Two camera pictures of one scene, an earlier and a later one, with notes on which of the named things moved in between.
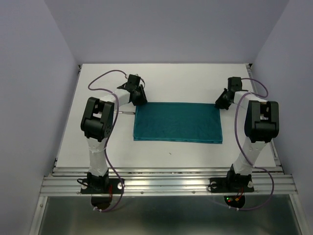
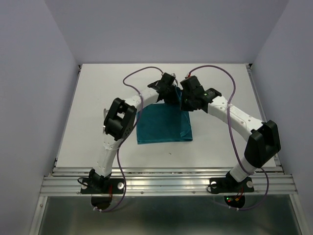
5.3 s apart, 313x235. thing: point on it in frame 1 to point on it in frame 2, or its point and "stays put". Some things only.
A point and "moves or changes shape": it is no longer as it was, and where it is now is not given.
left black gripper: (143, 99) to (174, 99)
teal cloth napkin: (178, 122) moves or changes shape
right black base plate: (231, 184) stays put
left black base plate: (117, 187) stays put
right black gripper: (219, 103) to (183, 106)
